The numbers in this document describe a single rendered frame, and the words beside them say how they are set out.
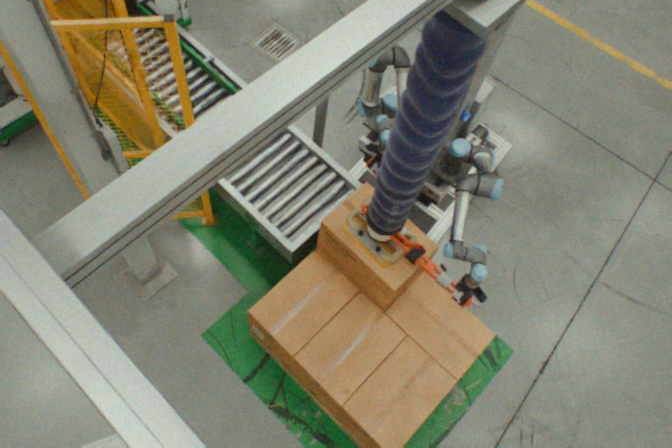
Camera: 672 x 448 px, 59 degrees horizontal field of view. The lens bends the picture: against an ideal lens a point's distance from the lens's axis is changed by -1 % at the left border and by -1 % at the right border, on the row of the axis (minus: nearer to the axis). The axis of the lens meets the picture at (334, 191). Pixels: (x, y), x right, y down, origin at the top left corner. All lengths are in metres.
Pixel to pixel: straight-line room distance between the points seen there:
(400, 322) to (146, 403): 2.97
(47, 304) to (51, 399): 3.40
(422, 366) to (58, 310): 2.97
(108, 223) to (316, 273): 2.71
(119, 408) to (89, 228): 0.42
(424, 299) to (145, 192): 2.85
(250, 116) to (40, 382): 3.38
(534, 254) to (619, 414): 1.25
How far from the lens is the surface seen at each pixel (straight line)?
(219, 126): 1.33
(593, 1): 6.92
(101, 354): 0.99
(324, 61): 1.44
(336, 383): 3.67
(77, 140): 2.89
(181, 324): 4.35
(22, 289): 1.06
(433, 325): 3.86
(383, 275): 3.47
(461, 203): 3.18
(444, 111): 2.35
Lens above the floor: 4.14
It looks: 61 degrees down
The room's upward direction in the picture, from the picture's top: 11 degrees clockwise
